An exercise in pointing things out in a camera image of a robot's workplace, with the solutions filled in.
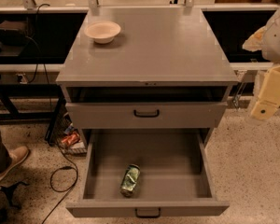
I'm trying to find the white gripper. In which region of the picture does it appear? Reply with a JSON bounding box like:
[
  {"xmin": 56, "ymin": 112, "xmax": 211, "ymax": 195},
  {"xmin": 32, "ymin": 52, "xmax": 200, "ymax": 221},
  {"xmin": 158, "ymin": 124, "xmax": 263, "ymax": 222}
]
[{"xmin": 242, "ymin": 26, "xmax": 280, "ymax": 121}]

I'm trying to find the crushed green can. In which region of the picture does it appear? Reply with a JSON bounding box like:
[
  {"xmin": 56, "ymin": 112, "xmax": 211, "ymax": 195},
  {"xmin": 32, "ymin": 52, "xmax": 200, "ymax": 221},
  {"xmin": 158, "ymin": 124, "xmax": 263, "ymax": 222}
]
[{"xmin": 120, "ymin": 164, "xmax": 140, "ymax": 198}]

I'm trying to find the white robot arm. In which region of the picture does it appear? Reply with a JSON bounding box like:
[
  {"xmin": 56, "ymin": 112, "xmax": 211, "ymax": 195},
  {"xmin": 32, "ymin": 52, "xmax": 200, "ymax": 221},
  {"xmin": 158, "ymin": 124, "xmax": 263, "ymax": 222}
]
[{"xmin": 242, "ymin": 8, "xmax": 280, "ymax": 124}]

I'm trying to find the closed grey top drawer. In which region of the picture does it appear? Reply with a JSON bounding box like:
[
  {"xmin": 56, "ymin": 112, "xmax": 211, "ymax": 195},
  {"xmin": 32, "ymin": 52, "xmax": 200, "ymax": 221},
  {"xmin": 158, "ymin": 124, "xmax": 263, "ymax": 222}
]
[{"xmin": 66, "ymin": 103, "xmax": 227, "ymax": 129}]

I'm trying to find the grey drawer cabinet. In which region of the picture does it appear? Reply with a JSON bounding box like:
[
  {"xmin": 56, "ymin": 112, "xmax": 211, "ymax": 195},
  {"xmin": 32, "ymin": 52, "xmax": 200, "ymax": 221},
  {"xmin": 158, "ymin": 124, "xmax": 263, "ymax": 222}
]
[{"xmin": 57, "ymin": 7, "xmax": 236, "ymax": 140}]

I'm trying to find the open grey middle drawer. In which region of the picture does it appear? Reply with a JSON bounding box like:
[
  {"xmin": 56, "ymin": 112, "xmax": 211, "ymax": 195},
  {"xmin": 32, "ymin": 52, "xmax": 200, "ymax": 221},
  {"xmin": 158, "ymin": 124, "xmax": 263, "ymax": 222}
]
[{"xmin": 66, "ymin": 129, "xmax": 230, "ymax": 217}]

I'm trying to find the white bowl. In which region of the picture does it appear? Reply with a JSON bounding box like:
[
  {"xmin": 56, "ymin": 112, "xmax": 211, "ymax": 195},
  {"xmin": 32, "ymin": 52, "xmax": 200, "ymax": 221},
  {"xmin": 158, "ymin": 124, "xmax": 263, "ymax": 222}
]
[{"xmin": 84, "ymin": 21, "xmax": 121, "ymax": 44}]

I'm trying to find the orange snack bag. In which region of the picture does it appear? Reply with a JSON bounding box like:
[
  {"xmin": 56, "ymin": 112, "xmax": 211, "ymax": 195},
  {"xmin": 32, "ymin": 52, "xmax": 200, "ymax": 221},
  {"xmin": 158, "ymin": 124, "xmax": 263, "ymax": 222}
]
[{"xmin": 62, "ymin": 132, "xmax": 80, "ymax": 148}]

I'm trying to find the tan shoe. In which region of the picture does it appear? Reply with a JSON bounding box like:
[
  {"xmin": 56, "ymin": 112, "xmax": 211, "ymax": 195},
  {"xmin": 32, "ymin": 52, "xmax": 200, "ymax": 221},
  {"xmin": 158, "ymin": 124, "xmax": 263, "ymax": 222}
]
[{"xmin": 0, "ymin": 146, "xmax": 30, "ymax": 181}]

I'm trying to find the black box on shelf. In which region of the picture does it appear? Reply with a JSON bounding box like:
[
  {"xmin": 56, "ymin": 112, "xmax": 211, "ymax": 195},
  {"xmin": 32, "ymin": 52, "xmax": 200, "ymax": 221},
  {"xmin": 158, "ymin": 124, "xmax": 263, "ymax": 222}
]
[{"xmin": 0, "ymin": 21, "xmax": 27, "ymax": 46}]

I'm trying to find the black office chair base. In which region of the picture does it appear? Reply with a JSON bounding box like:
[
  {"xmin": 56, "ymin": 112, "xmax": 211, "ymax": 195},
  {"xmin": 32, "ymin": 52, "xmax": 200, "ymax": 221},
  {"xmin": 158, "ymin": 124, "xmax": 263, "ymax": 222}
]
[{"xmin": 0, "ymin": 181, "xmax": 28, "ymax": 224}]

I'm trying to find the black top drawer handle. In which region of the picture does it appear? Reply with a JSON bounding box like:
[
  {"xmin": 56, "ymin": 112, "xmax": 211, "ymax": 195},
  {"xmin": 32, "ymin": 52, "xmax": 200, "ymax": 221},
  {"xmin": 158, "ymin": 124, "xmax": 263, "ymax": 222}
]
[{"xmin": 133, "ymin": 109, "xmax": 160, "ymax": 119}]

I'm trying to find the black drawer handle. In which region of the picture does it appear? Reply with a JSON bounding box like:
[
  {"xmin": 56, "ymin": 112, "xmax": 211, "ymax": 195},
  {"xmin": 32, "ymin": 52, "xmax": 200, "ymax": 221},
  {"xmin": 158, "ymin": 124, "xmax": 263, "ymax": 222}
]
[
  {"xmin": 133, "ymin": 109, "xmax": 160, "ymax": 119},
  {"xmin": 134, "ymin": 208, "xmax": 161, "ymax": 218}
]

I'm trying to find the black middle drawer handle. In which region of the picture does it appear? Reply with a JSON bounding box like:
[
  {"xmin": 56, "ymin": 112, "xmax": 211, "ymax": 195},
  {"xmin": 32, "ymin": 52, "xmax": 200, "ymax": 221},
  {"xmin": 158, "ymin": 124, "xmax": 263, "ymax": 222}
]
[{"xmin": 134, "ymin": 208, "xmax": 161, "ymax": 218}]

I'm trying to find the black floor cable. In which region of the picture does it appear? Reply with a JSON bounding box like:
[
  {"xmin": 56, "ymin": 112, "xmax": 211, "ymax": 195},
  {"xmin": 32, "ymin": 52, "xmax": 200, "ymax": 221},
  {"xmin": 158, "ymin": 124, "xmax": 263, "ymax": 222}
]
[{"xmin": 41, "ymin": 140, "xmax": 79, "ymax": 224}]

